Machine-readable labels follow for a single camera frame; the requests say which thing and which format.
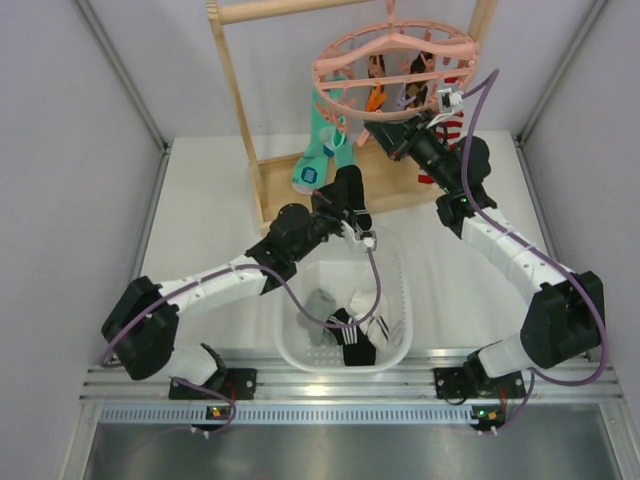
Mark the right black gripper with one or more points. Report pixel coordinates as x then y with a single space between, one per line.
401 137

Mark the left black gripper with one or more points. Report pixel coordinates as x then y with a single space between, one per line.
331 200

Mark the black sock white stripes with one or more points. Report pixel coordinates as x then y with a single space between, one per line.
356 196

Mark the pink round clip hanger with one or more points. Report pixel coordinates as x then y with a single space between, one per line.
393 69

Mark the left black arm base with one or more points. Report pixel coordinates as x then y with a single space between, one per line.
238 384

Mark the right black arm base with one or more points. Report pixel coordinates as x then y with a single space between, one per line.
453 385

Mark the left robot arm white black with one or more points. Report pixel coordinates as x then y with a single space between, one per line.
143 328

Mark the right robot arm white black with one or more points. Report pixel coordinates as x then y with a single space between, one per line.
565 315

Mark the green sock left hanging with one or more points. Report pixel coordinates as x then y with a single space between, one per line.
311 169

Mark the green sock hanging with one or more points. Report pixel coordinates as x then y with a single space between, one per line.
311 169
342 149

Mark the red white striped sock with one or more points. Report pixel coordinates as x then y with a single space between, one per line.
449 132

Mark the green sock right hanging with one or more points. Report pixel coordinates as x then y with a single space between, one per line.
342 149

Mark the grey sock in basket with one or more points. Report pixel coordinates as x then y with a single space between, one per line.
320 305

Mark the white sock in basket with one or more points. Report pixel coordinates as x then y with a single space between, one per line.
383 327

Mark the white plastic laundry basket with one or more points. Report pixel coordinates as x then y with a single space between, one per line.
334 268

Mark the black striped sock in basket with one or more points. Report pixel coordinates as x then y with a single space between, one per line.
357 350

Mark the wooden drying rack frame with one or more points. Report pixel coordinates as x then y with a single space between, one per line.
388 185

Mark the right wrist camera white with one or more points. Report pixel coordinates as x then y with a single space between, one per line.
450 101

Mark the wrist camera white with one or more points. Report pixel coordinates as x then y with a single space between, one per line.
357 240
450 101

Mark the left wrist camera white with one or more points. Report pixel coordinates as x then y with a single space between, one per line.
357 240

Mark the aluminium mounting rail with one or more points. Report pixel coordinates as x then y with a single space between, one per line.
411 380

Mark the perforated grey cable duct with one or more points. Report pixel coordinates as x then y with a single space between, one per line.
299 414

